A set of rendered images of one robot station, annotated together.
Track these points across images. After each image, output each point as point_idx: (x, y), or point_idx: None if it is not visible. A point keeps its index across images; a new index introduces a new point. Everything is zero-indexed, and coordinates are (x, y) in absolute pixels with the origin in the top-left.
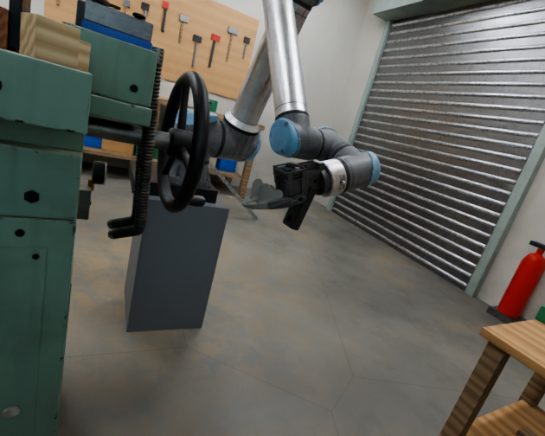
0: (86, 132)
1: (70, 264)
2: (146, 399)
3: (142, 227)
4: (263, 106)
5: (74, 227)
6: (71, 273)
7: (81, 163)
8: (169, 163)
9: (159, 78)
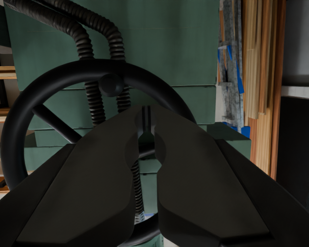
0: (251, 140)
1: (217, 54)
2: None
3: (119, 35)
4: None
5: (216, 80)
6: (217, 46)
7: (214, 119)
8: (71, 128)
9: (140, 202)
